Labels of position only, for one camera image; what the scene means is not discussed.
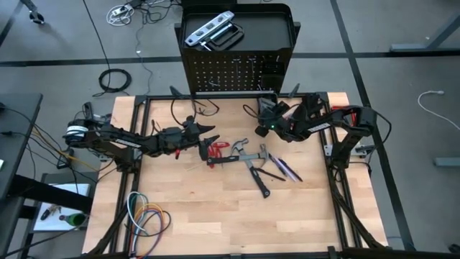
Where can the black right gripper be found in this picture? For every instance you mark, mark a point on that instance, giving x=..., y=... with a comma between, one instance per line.
x=282, y=124

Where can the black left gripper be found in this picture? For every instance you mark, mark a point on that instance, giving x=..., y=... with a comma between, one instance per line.
x=176, y=138

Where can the grey perforated beam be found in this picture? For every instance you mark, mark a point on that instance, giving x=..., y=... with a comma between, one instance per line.
x=264, y=101
x=272, y=100

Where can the clear safety glasses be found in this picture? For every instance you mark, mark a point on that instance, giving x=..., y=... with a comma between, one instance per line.
x=206, y=108
x=156, y=127

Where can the black pen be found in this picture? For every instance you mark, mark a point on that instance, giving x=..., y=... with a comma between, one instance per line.
x=292, y=171
x=278, y=165
x=273, y=175

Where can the black C-clamp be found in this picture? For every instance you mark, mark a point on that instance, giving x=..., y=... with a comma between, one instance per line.
x=219, y=33

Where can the grey spirit level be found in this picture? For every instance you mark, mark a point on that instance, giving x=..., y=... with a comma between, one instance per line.
x=208, y=28

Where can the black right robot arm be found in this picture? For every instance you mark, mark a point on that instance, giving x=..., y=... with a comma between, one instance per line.
x=345, y=118

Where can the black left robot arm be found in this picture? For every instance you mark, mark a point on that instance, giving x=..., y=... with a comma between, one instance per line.
x=115, y=142

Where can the small silver peg hook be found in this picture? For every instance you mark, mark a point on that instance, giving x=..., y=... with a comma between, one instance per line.
x=252, y=65

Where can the silver U-shaped peg hook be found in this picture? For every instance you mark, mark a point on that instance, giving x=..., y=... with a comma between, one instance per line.
x=214, y=82

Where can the black open bin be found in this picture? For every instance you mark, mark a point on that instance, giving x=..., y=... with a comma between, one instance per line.
x=258, y=99

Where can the black pegboard box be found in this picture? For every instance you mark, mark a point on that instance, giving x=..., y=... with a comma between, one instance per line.
x=271, y=81

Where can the black pegboard tool cart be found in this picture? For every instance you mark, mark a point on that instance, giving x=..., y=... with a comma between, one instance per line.
x=266, y=32

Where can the red-rimmed black tray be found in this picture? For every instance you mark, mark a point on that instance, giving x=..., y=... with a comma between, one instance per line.
x=354, y=115

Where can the black power adapter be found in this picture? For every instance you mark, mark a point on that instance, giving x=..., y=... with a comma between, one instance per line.
x=88, y=113

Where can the long grey desk foot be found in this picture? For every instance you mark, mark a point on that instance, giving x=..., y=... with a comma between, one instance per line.
x=406, y=47

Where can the green bottle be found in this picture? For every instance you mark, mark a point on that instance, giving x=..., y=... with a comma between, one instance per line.
x=75, y=219

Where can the black diagonal desk beam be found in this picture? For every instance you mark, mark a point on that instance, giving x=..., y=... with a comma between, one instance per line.
x=54, y=194

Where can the black marker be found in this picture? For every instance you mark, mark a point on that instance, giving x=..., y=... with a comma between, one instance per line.
x=46, y=214

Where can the short grey desk foot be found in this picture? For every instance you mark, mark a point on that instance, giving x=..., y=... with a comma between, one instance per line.
x=447, y=162

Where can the white sheet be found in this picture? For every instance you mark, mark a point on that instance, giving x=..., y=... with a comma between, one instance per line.
x=46, y=224

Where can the black side table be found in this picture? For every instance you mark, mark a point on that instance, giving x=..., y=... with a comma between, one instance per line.
x=18, y=126

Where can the black chair base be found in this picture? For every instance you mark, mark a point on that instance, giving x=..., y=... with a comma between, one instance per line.
x=36, y=17

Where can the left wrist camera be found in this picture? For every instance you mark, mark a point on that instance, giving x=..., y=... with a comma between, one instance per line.
x=204, y=152

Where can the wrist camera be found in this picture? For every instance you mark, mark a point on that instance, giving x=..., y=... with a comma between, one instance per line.
x=204, y=152
x=262, y=131

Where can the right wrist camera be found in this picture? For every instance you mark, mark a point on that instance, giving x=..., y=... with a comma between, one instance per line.
x=262, y=131

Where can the black angled bracket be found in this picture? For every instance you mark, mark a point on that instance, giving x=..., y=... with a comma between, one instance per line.
x=314, y=104

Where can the black aluminium table frame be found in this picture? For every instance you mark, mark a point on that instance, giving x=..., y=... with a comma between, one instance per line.
x=161, y=96

